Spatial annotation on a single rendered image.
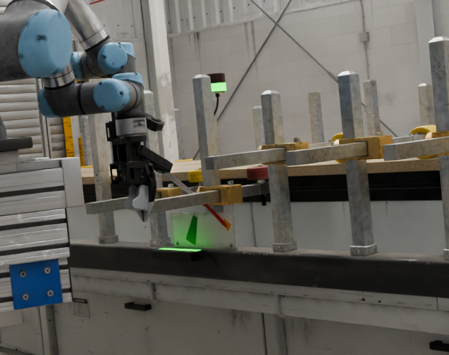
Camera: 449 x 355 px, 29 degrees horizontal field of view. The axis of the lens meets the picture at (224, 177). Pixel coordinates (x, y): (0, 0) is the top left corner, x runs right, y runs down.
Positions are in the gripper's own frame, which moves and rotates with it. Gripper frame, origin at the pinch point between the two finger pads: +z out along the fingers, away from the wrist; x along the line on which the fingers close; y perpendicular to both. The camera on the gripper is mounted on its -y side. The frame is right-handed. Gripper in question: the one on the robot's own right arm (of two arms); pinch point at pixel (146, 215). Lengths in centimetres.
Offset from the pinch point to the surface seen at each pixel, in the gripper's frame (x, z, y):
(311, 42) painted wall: -544, -130, -701
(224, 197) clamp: 3.2, -2.1, -23.9
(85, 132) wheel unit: -219, -28, -134
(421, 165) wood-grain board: 51, -7, -45
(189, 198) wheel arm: 1.5, -2.9, -13.2
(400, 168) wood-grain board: 44, -6, -45
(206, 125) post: -2.2, -21.6, -24.6
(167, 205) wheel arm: 1.5, -2.0, -5.8
